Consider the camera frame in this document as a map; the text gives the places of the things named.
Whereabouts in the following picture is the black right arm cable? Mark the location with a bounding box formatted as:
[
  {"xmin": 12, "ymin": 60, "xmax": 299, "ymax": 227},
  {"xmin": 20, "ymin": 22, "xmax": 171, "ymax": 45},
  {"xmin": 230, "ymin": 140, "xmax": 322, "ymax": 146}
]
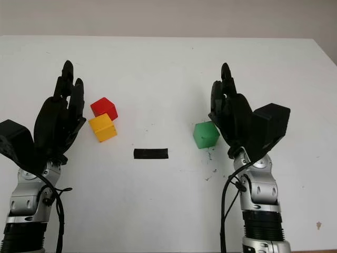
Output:
[{"xmin": 220, "ymin": 172, "xmax": 248, "ymax": 253}]

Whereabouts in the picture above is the black tape strip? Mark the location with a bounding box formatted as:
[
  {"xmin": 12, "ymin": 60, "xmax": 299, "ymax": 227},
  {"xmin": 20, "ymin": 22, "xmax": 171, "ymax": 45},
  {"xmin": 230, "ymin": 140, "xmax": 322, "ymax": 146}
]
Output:
[{"xmin": 133, "ymin": 148, "xmax": 169, "ymax": 160}]

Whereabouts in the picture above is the red cube block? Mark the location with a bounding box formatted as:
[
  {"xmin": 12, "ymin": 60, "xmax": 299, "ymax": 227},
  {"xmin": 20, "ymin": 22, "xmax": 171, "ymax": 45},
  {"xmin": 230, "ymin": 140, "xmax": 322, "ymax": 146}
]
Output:
[{"xmin": 90, "ymin": 97, "xmax": 118, "ymax": 121}]

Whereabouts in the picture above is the yellow cube block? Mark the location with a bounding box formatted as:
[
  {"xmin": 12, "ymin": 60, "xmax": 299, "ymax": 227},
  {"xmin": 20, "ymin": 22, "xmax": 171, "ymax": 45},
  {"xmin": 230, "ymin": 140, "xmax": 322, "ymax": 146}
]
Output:
[{"xmin": 88, "ymin": 113, "xmax": 117, "ymax": 143}]

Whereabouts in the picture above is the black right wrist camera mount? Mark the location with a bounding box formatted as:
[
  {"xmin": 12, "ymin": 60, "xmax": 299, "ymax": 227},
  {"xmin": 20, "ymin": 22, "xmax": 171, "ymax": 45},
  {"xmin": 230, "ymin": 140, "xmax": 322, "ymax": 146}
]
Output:
[{"xmin": 249, "ymin": 103, "xmax": 291, "ymax": 163}]

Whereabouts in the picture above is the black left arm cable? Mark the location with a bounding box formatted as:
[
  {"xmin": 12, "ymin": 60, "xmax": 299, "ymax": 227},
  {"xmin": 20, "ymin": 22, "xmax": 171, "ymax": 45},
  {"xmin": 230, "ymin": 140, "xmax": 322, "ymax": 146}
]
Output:
[{"xmin": 42, "ymin": 181, "xmax": 73, "ymax": 253}]

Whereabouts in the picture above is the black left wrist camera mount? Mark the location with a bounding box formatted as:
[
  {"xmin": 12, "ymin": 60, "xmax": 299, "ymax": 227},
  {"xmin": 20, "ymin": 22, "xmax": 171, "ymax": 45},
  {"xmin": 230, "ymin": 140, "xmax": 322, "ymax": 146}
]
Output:
[{"xmin": 0, "ymin": 119, "xmax": 36, "ymax": 173}]

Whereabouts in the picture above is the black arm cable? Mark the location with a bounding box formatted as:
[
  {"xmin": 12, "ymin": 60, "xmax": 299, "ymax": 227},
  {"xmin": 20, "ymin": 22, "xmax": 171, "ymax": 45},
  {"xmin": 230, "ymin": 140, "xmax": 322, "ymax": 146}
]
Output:
[
  {"xmin": 42, "ymin": 181, "xmax": 73, "ymax": 253},
  {"xmin": 220, "ymin": 172, "xmax": 248, "ymax": 253}
]

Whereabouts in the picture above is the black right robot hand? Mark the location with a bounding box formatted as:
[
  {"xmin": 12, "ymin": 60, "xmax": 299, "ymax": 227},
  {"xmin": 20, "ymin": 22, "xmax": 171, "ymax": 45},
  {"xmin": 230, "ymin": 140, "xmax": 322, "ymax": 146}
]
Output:
[{"xmin": 207, "ymin": 62, "xmax": 255, "ymax": 160}]

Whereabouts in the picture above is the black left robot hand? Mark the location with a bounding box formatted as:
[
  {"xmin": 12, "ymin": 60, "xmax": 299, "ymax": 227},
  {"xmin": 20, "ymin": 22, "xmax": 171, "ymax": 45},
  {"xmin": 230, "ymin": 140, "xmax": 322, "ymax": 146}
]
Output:
[{"xmin": 33, "ymin": 60, "xmax": 87, "ymax": 164}]

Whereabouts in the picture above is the green cube block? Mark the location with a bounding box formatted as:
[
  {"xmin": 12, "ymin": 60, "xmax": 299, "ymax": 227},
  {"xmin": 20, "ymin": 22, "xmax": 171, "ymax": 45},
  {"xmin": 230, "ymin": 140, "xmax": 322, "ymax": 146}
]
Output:
[{"xmin": 193, "ymin": 121, "xmax": 220, "ymax": 150}]

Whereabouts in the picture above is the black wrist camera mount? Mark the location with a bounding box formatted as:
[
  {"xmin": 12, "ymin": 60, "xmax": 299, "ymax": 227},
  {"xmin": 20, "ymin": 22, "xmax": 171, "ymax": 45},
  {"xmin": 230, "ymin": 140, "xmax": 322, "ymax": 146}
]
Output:
[
  {"xmin": 249, "ymin": 103, "xmax": 291, "ymax": 163},
  {"xmin": 0, "ymin": 119, "xmax": 36, "ymax": 173}
]

